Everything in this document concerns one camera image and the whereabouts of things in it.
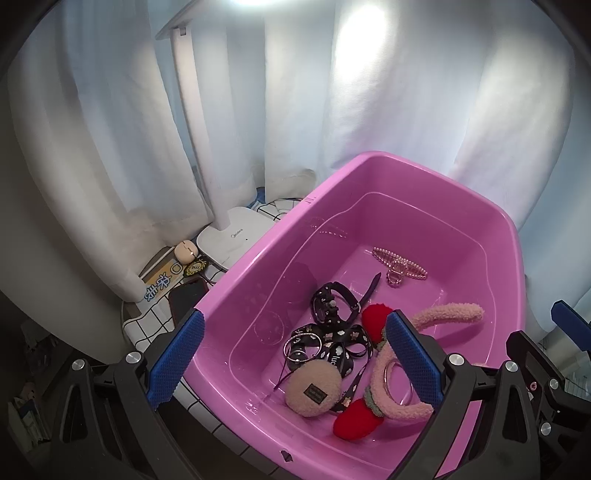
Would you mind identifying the white curtain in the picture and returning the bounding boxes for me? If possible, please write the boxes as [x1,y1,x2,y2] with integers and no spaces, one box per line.
[7,0,587,333]

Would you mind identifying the pink plastic tub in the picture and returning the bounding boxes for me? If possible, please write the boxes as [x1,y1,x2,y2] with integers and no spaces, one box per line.
[178,151,527,480]

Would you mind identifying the beige fluffy round pad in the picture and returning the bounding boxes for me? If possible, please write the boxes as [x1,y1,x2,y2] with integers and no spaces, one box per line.
[283,361,345,417]

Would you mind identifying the black leather choker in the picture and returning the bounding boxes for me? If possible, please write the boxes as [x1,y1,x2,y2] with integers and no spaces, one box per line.
[310,272,383,324]

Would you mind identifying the yellow white printed box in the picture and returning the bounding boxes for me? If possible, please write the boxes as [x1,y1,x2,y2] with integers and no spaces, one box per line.
[139,247,185,303]

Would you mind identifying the pink fluffy strawberry headband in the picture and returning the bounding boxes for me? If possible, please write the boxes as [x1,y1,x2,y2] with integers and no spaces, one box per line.
[332,302,485,439]

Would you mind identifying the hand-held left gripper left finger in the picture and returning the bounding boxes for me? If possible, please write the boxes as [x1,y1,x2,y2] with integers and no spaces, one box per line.
[48,310,206,480]

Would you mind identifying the silver beaded bangle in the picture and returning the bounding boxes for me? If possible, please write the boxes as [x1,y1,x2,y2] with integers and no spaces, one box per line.
[283,336,309,367]

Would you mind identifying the plain silver bangle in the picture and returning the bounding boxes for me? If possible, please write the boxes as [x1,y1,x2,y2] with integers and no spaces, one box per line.
[381,359,414,407]

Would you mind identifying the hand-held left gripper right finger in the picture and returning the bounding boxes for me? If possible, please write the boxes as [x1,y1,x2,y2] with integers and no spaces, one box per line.
[385,310,543,480]

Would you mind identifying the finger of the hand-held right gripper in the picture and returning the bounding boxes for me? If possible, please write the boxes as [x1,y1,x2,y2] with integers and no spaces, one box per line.
[551,300,591,335]
[505,330,591,444]

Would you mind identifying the black phone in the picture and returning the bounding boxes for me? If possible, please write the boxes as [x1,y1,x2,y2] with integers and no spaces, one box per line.
[167,278,209,326]

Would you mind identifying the beige earbud case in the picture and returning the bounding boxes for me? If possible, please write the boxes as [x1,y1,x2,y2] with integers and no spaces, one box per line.
[174,241,200,264]

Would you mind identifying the white desk lamp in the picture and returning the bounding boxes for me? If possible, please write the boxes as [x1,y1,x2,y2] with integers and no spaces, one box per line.
[154,0,274,273]

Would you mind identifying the upright books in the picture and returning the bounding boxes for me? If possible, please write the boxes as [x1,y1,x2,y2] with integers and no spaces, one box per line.
[7,392,51,455]

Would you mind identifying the black printed lanyard ribbon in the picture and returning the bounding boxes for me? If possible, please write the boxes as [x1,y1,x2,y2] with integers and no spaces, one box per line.
[277,323,375,414]

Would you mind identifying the pink pearl hair clip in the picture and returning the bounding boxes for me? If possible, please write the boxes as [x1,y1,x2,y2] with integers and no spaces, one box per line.
[372,247,429,289]

